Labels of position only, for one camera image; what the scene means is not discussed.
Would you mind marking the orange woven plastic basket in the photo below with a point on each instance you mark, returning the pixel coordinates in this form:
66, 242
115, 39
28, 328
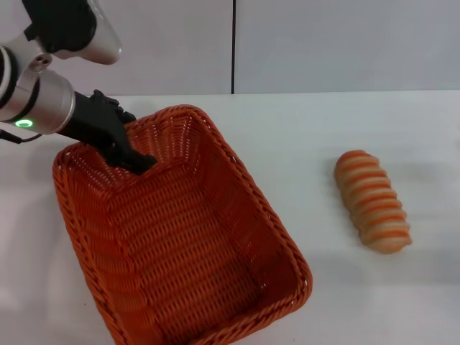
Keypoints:
194, 237

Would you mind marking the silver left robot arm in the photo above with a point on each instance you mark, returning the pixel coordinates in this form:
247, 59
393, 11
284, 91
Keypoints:
46, 95

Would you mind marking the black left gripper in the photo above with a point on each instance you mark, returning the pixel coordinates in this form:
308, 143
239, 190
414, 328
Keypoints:
97, 118

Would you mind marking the orange striped bread roll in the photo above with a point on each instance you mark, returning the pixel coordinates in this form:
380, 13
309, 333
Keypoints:
373, 205

